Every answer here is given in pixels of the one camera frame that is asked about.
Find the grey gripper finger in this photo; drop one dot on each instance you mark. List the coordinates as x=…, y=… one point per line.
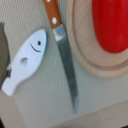
x=4, y=54

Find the red tomato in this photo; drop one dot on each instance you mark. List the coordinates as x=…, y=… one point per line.
x=110, y=19

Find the round wooden plate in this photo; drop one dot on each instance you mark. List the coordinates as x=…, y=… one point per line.
x=85, y=46

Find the wooden handled knife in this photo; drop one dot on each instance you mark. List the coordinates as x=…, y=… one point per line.
x=64, y=48

